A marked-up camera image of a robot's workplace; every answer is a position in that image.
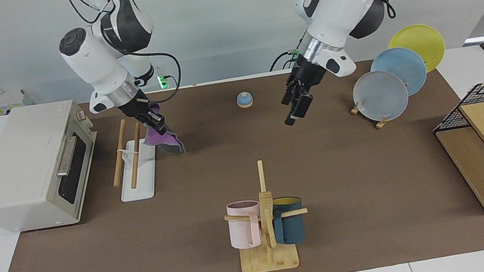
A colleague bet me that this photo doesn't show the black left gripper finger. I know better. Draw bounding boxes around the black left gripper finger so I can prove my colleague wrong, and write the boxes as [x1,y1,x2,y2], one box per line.
[282,93,317,126]
[279,81,299,106]

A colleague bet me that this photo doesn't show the purple towel with grey back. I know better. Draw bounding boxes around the purple towel with grey back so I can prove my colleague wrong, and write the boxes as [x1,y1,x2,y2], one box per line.
[138,99,186,159]

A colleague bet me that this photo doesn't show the white towel rack wooden bars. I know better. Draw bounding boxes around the white towel rack wooden bars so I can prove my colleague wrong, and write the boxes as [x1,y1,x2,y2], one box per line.
[104,115,163,204]

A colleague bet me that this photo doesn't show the wooden plate rack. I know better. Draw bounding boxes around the wooden plate rack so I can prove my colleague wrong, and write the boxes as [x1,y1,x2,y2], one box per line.
[350,95,392,133]

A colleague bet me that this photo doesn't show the white box with green light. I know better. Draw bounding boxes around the white box with green light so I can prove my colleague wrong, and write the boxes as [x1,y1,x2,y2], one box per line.
[152,62,178,92]

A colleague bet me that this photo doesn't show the grey plate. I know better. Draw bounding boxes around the grey plate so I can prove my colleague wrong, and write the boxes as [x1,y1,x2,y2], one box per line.
[350,67,412,126]

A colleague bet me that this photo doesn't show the brown table mat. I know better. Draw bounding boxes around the brown table mat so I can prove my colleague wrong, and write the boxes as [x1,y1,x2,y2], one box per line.
[0,41,484,272]

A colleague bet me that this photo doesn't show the light blue plate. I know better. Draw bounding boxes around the light blue plate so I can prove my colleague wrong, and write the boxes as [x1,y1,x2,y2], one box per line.
[368,44,430,101]

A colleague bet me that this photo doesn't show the yellow plate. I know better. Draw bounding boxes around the yellow plate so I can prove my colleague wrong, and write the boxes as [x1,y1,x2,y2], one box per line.
[386,21,448,78]

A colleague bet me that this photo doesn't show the dark teal mug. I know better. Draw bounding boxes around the dark teal mug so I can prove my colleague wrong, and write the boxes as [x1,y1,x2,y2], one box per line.
[270,195,308,247]

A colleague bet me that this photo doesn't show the pink mug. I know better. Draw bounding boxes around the pink mug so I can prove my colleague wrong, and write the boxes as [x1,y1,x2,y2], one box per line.
[225,198,266,252]

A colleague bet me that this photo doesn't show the beige toaster oven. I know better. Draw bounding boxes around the beige toaster oven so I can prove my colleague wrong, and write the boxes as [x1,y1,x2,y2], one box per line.
[0,96,110,236]

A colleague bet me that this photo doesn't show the wooden mug tree stand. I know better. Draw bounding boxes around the wooden mug tree stand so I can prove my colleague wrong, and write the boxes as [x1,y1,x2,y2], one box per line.
[217,154,316,272]

